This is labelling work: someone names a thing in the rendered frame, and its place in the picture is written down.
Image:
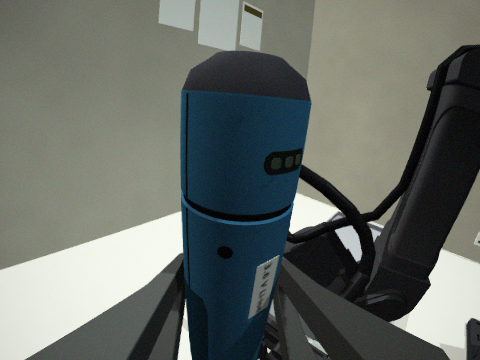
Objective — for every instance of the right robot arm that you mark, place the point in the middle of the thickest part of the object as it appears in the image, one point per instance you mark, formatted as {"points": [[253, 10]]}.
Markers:
{"points": [[409, 245]]}

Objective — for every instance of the dark blue electric screwdriver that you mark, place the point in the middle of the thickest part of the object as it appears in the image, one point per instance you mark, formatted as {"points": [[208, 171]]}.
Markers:
{"points": [[244, 121]]}

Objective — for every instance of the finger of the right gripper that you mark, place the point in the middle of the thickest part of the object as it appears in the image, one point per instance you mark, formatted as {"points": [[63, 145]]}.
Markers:
{"points": [[261, 352]]}

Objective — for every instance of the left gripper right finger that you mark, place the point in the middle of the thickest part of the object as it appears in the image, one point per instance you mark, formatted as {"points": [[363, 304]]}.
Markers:
{"points": [[344, 330]]}

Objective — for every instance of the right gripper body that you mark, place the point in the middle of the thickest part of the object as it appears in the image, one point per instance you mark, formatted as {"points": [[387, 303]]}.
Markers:
{"points": [[275, 353]]}

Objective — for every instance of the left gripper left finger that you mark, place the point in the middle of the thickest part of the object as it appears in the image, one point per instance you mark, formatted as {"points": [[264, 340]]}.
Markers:
{"points": [[129, 329]]}

